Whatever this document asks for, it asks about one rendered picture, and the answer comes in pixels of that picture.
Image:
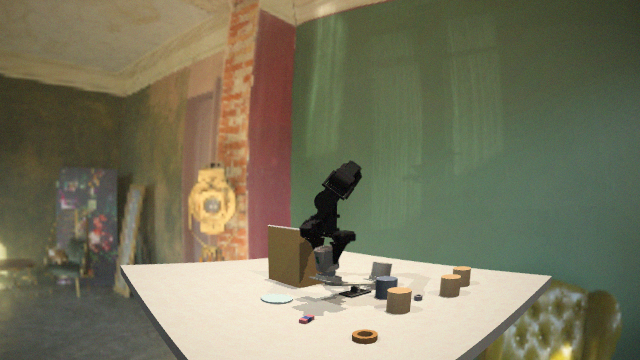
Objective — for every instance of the orange-brown flat ring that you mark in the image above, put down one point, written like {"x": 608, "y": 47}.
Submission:
{"x": 370, "y": 336}

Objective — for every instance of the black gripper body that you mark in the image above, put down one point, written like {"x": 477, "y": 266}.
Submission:
{"x": 332, "y": 229}

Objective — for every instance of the grey balance beam with flat pans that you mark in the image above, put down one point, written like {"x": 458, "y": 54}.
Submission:
{"x": 354, "y": 292}

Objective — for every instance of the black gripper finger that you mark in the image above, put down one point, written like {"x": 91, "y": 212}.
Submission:
{"x": 337, "y": 250}
{"x": 316, "y": 242}

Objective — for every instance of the brown cylinder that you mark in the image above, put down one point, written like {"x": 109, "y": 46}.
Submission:
{"x": 465, "y": 273}
{"x": 398, "y": 300}
{"x": 450, "y": 285}

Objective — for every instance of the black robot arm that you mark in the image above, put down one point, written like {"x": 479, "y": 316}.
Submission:
{"x": 341, "y": 182}

